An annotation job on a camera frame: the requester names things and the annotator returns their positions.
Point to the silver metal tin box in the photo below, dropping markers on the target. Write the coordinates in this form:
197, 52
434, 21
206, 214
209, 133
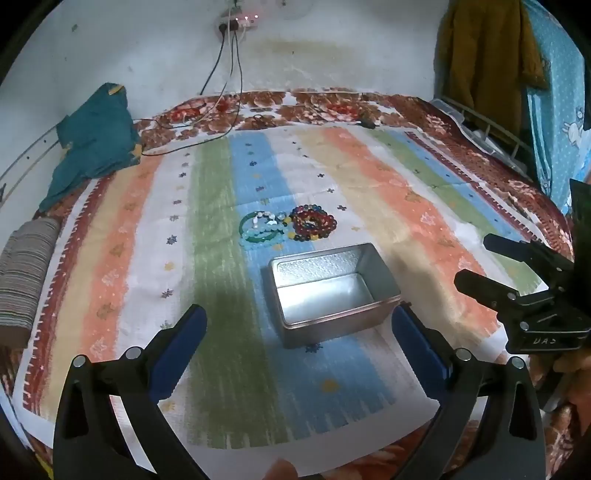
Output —
330, 295

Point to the white power strip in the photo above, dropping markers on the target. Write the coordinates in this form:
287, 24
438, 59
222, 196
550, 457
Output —
240, 23

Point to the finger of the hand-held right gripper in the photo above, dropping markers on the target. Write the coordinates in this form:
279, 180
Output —
521, 251
485, 285

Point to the striped pastel woven mat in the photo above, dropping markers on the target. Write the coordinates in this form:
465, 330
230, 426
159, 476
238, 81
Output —
221, 240

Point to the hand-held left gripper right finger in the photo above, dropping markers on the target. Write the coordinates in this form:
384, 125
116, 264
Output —
414, 345

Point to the person's left hand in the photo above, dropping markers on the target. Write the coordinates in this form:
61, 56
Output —
280, 470

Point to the teal cloth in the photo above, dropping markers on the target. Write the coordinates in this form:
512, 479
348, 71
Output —
94, 138

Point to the person's right hand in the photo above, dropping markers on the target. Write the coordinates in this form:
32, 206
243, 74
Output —
570, 374

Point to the mustard hanging garment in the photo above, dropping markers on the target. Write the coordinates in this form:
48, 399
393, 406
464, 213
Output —
489, 50

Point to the blue dotted printed cloth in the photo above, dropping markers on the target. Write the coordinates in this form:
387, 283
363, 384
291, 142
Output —
558, 106

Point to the black charger plug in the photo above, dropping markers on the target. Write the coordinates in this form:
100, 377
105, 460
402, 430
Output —
366, 122

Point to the grey striped rolled cloth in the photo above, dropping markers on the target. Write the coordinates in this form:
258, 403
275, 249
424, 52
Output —
25, 272

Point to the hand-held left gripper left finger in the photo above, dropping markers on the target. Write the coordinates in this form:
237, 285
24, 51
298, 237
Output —
185, 342

